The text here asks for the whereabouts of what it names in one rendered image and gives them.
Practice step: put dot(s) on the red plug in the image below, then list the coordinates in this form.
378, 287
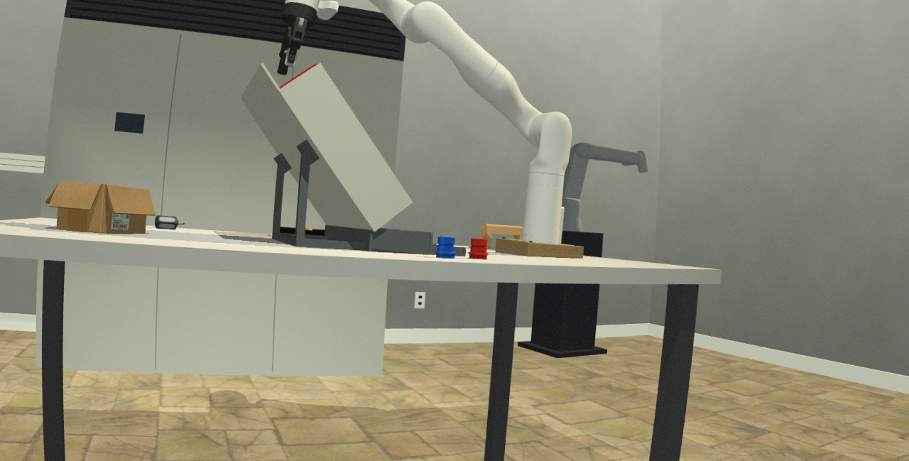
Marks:
478, 249

